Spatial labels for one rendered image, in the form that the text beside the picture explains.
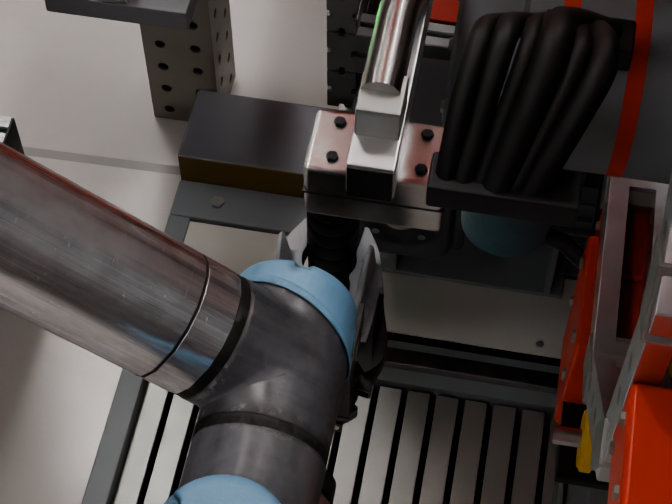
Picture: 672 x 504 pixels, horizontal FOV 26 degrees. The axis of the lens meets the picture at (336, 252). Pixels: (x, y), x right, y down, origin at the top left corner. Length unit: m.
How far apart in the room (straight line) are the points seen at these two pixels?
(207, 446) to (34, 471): 1.12
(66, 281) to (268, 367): 0.12
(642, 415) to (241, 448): 0.27
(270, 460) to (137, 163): 1.39
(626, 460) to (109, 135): 1.39
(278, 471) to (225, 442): 0.03
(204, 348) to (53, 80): 1.50
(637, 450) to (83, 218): 0.36
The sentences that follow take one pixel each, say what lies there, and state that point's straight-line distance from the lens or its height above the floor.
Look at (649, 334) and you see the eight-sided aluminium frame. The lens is 0.87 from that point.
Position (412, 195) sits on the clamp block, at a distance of 0.91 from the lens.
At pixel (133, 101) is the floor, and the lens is 2.19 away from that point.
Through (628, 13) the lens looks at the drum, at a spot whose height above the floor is 0.92.
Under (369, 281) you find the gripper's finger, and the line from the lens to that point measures 0.97.
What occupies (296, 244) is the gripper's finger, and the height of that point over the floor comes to 0.84.
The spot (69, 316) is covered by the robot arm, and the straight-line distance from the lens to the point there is 0.76.
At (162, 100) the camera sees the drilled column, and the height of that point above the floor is 0.04.
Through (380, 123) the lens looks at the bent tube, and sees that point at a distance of 0.87.
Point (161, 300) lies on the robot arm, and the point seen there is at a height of 1.03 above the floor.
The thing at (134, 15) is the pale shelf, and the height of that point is 0.44.
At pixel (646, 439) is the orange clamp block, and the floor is 0.88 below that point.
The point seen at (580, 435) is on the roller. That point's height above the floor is 0.52.
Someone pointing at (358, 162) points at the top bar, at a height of 0.98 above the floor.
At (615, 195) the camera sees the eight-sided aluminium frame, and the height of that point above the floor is 0.62.
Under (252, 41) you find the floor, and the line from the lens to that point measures 2.25.
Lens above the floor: 1.67
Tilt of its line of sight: 56 degrees down
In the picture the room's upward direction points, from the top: straight up
